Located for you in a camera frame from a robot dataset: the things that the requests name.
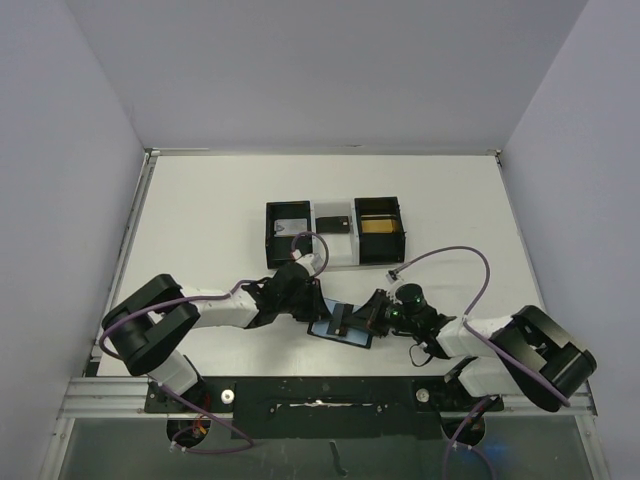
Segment black leather card holder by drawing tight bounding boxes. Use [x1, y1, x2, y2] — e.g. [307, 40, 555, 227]
[307, 299, 372, 349]

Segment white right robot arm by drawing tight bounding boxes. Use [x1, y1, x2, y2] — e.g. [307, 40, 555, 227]
[347, 283, 597, 412]

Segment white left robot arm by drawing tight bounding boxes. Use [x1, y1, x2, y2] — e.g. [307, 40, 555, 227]
[99, 263, 331, 411]

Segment silver credit card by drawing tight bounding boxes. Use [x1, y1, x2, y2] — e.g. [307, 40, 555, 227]
[273, 218, 308, 237]

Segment black credit card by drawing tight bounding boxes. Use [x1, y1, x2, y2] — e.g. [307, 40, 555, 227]
[316, 216, 351, 235]

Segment gold credit card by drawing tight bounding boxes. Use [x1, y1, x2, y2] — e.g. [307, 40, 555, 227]
[361, 214, 402, 234]

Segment black right bin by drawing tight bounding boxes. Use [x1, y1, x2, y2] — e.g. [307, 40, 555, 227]
[355, 197, 406, 265]

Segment white middle bin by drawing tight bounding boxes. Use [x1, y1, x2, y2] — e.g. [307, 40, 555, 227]
[311, 198, 360, 270]

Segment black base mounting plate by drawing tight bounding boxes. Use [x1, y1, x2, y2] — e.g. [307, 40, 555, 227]
[144, 373, 504, 441]

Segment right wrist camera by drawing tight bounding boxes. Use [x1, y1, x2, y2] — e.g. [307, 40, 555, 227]
[395, 283, 432, 317]

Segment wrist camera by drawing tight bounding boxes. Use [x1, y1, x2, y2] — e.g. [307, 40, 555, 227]
[292, 250, 326, 277]
[395, 283, 432, 317]

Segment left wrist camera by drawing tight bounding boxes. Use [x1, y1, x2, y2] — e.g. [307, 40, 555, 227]
[292, 250, 326, 277]

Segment aluminium frame rail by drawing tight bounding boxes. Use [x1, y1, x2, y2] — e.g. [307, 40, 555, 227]
[39, 148, 160, 479]

